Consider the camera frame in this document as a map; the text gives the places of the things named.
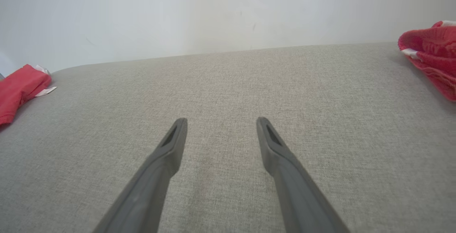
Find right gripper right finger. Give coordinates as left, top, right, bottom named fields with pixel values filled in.
left=256, top=116, right=351, bottom=233

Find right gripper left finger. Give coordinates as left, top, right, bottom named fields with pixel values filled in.
left=92, top=118, right=188, bottom=233

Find red basketball shorts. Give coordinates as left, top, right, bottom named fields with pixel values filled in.
left=398, top=20, right=456, bottom=102

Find red basketball jersey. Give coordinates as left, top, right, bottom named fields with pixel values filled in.
left=0, top=64, right=57, bottom=126

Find grey fabric sofa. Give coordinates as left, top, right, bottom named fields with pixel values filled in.
left=0, top=42, right=456, bottom=233

